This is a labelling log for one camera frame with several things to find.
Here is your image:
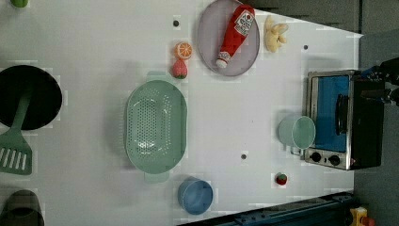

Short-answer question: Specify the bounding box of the green oval plastic strainer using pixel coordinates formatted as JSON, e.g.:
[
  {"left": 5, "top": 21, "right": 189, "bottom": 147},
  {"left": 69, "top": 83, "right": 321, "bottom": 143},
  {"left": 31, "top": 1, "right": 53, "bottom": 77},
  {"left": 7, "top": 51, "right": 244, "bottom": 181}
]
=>
[{"left": 124, "top": 71, "right": 187, "bottom": 184}]

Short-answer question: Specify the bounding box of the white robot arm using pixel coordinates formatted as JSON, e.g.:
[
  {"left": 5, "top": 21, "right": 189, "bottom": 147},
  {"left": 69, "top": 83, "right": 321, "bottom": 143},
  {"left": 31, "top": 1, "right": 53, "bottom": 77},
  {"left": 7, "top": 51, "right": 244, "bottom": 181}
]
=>
[{"left": 360, "top": 57, "right": 399, "bottom": 105}]

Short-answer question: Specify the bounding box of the pink strawberry toy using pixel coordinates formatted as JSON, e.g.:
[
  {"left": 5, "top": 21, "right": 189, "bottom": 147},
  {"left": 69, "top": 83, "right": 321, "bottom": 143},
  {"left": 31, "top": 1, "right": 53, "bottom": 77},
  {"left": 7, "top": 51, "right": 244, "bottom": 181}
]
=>
[{"left": 172, "top": 59, "right": 188, "bottom": 79}]

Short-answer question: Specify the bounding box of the orange slice toy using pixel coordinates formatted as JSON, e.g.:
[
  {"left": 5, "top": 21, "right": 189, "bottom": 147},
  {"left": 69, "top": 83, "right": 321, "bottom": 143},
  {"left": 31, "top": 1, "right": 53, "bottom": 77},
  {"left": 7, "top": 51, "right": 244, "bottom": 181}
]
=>
[{"left": 174, "top": 42, "right": 193, "bottom": 60}]

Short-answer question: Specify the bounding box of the blue plastic cup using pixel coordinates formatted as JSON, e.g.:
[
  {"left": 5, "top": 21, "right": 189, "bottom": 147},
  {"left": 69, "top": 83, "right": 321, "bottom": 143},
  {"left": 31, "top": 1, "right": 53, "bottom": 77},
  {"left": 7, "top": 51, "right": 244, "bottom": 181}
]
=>
[{"left": 178, "top": 177, "right": 214, "bottom": 215}]

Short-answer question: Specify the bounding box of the grey round plate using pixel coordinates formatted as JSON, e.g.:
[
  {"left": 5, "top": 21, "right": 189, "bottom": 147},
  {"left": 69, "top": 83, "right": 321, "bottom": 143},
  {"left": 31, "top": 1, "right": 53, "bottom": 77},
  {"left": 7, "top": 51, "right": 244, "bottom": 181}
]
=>
[{"left": 197, "top": 0, "right": 260, "bottom": 76}]

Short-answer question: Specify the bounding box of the light green mug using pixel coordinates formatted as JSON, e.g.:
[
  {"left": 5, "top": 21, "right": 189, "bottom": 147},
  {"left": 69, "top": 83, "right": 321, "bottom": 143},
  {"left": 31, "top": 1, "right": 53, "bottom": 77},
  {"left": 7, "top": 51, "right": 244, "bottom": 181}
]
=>
[{"left": 278, "top": 115, "right": 316, "bottom": 156}]

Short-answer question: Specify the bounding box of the red ketchup bottle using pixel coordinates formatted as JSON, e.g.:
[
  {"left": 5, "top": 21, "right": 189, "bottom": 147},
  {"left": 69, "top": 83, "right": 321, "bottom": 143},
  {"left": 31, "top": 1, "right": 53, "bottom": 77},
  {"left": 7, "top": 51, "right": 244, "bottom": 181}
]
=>
[{"left": 215, "top": 5, "right": 255, "bottom": 69}]

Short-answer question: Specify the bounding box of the silver black toaster oven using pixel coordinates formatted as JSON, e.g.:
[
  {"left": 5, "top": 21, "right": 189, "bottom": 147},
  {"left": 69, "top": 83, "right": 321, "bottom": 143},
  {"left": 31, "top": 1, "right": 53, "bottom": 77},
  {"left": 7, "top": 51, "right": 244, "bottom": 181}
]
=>
[{"left": 304, "top": 70, "right": 385, "bottom": 170}]

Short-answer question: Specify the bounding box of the black round pan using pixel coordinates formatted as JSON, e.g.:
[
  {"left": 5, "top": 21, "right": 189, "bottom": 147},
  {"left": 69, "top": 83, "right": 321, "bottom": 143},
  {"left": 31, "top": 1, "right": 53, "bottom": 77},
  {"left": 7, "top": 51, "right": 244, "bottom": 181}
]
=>
[{"left": 0, "top": 65, "right": 62, "bottom": 131}]

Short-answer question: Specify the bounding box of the green slotted spatula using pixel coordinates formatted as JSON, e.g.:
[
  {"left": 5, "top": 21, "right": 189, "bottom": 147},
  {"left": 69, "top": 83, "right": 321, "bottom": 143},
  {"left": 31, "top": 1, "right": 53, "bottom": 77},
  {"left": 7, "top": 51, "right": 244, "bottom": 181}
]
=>
[{"left": 0, "top": 92, "right": 33, "bottom": 175}]

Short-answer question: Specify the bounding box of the yellow red object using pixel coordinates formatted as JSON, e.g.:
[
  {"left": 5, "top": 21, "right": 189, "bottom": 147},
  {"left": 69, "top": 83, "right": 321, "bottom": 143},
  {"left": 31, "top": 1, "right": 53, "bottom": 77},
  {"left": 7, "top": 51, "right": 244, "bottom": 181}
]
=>
[{"left": 350, "top": 207, "right": 375, "bottom": 226}]

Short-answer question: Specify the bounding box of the dark grey cup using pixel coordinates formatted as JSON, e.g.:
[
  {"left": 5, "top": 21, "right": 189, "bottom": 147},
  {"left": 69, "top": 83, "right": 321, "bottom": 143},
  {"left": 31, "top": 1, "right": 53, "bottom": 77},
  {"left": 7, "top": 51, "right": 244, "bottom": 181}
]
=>
[{"left": 0, "top": 189, "right": 44, "bottom": 226}]

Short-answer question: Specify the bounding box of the green round toy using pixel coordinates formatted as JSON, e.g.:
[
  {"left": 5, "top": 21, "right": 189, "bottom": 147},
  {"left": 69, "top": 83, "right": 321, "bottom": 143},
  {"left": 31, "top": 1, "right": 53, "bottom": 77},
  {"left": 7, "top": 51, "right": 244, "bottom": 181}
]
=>
[{"left": 10, "top": 0, "right": 29, "bottom": 8}]

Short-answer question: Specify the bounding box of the blue metal table frame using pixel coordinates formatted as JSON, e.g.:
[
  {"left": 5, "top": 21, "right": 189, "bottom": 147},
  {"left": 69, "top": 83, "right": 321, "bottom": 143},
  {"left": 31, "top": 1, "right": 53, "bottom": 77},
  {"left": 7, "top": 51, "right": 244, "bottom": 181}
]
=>
[{"left": 180, "top": 192, "right": 359, "bottom": 226}]

